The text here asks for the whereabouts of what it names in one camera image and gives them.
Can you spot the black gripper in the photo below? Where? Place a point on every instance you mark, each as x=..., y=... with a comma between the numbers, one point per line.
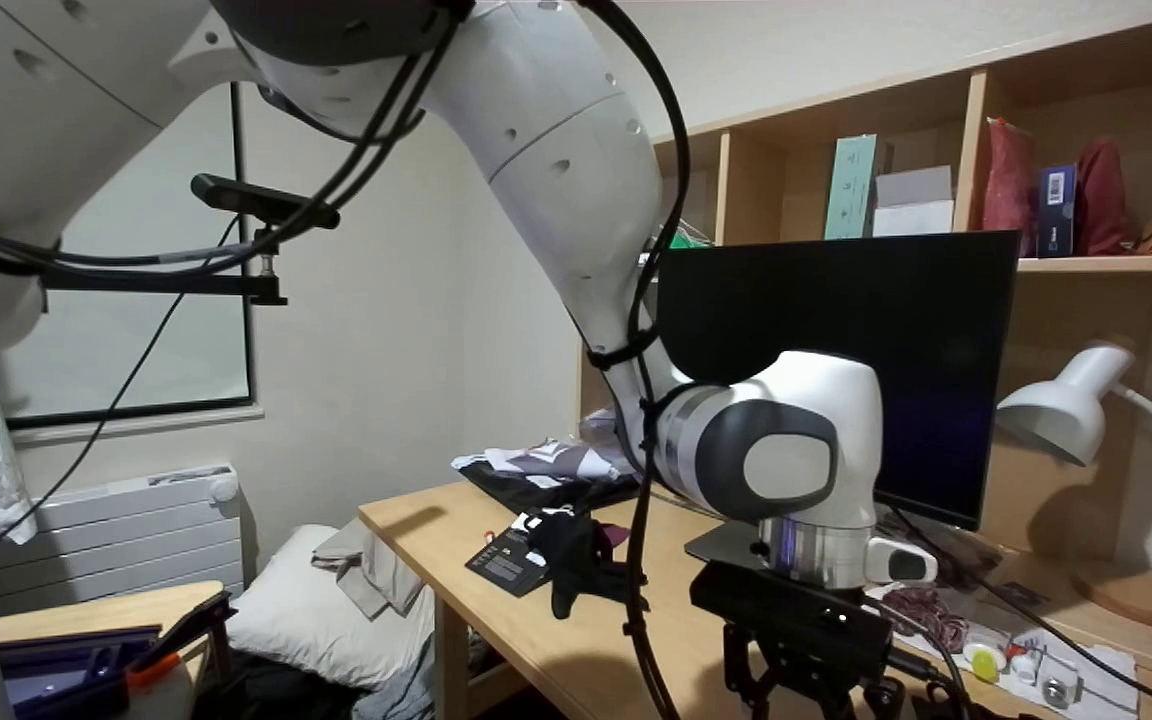
x=801, y=687

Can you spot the black gloves with tag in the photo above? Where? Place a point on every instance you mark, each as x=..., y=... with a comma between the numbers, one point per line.
x=579, y=554

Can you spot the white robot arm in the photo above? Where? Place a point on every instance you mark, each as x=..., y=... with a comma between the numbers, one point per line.
x=560, y=160

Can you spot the clear bag with red contents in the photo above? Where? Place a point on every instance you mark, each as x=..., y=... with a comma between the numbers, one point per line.
x=933, y=622

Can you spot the yellow green round item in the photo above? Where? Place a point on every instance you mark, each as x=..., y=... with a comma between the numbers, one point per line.
x=985, y=662

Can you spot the purple cloth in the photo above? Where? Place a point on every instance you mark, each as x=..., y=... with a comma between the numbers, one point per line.
x=619, y=536

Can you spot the silver metal clip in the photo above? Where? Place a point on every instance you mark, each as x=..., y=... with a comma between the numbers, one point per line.
x=1051, y=682

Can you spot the folded black white clothes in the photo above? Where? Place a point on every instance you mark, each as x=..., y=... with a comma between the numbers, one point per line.
x=551, y=482

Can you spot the black computer monitor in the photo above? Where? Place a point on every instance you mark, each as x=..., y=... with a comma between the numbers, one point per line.
x=922, y=361

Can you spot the white desk lamp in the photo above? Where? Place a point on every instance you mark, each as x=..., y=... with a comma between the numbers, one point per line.
x=1069, y=404

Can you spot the grey folded cloth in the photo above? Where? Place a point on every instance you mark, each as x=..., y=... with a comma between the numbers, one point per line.
x=368, y=573

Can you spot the green white packet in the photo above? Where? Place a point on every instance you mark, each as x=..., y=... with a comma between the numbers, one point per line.
x=693, y=238

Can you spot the white box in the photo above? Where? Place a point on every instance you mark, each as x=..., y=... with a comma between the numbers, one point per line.
x=915, y=205

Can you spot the teal book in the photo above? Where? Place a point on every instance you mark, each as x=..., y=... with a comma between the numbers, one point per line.
x=848, y=184

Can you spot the white pillow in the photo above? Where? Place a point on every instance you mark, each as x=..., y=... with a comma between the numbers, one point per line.
x=296, y=615

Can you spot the dark clothing pile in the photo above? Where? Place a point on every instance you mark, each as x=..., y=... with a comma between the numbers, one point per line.
x=269, y=688

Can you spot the dark blue box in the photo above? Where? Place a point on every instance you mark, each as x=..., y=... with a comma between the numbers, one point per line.
x=1058, y=210

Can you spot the red books on shelf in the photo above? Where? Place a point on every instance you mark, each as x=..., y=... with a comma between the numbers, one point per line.
x=1006, y=184

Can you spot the wooden shelf unit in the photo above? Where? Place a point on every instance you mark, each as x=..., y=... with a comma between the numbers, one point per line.
x=974, y=160

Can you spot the maroon pouch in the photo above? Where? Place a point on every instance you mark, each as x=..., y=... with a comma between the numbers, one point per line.
x=1105, y=200

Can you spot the orange black hand tool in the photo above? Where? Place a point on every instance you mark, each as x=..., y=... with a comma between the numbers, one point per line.
x=158, y=662

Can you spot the white radiator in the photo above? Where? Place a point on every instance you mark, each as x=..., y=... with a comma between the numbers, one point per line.
x=121, y=542

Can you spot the wooden side table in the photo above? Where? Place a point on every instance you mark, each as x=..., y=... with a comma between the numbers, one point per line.
x=96, y=608

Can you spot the purple tool tray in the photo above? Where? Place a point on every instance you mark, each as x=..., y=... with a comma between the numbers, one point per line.
x=61, y=674

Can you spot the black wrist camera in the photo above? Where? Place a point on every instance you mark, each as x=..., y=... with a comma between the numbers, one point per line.
x=790, y=615

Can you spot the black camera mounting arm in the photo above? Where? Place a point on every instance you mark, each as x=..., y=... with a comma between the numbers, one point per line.
x=257, y=299

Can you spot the black window frame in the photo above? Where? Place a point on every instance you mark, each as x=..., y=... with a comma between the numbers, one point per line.
x=137, y=410

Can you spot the black stereo camera bar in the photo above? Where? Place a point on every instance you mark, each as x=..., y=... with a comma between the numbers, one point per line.
x=260, y=200

